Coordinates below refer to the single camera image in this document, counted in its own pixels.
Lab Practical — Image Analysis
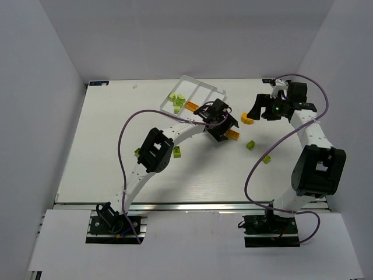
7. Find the orange lego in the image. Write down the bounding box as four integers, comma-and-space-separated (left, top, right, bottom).
225, 129, 240, 141
184, 101, 199, 112

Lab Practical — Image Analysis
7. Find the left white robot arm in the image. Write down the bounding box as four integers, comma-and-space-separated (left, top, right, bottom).
96, 99, 238, 232

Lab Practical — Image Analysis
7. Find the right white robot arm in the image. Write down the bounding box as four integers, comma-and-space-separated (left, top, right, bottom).
247, 79, 347, 218

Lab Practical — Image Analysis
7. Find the yellow oval lego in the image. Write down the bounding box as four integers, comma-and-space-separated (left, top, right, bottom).
241, 112, 254, 124

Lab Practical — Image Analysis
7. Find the white divided tray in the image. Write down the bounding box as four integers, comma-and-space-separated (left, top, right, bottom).
159, 75, 226, 122

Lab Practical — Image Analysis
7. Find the left blue table label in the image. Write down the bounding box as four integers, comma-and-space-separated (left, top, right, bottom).
89, 80, 109, 86

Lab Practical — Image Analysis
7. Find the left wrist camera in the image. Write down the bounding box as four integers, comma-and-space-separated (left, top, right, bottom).
199, 107, 214, 122

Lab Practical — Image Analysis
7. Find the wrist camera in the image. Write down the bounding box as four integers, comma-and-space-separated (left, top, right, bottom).
199, 107, 214, 122
269, 79, 291, 99

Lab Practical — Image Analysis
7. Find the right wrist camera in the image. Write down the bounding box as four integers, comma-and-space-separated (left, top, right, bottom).
269, 79, 291, 99

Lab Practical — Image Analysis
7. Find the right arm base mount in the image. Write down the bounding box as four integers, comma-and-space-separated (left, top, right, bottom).
238, 215, 300, 248

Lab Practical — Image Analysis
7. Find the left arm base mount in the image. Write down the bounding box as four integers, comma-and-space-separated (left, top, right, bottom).
86, 202, 147, 245

